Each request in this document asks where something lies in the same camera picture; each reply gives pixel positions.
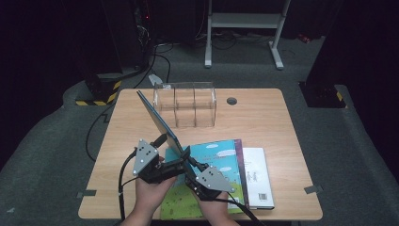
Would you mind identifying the bundle of floor cables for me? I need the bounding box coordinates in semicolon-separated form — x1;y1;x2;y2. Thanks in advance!
213;31;274;51

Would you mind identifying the white plastic piece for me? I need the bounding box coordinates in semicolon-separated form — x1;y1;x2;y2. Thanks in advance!
149;73;164;87

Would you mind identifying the left hand-held gripper cable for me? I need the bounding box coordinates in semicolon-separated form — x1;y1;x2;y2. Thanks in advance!
118;149;139;220

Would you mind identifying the purple book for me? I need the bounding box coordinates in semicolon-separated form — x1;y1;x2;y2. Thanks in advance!
233;138;251;211

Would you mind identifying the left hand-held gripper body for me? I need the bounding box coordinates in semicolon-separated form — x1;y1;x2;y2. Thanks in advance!
132;138;186;185

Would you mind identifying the black computer cabinet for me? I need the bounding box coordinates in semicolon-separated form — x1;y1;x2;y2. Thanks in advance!
100;0;158;71

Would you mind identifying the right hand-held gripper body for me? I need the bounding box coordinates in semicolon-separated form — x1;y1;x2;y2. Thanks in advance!
184;165;237;202

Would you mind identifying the hand-held gripper cable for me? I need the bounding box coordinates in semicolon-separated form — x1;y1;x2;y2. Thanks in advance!
215;196;266;226
118;149;139;220

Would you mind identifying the right hand-held gripper cable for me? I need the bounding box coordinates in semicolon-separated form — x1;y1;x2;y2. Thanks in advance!
215;196;266;226

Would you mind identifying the black floor cable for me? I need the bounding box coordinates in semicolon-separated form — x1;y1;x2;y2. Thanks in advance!
85;103;116;163

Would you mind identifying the person's right hand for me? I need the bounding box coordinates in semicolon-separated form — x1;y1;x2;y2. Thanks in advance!
197;192;233;222

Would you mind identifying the black yellow striped base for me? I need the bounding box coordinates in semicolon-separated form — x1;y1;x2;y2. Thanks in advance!
74;73;122;106
299;82;347;109

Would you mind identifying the white-framed desk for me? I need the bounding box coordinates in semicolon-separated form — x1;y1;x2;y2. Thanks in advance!
204;0;291;71

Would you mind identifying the white book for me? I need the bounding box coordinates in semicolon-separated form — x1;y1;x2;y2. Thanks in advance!
242;147;276;210

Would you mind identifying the clear acrylic book rack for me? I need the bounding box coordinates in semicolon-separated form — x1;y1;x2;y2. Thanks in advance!
152;82;217;129

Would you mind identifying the person's left hand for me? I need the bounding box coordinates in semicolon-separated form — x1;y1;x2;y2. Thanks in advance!
135;176;178;215

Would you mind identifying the dark blue picture book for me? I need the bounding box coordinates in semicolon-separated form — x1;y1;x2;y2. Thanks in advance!
136;89;197;180

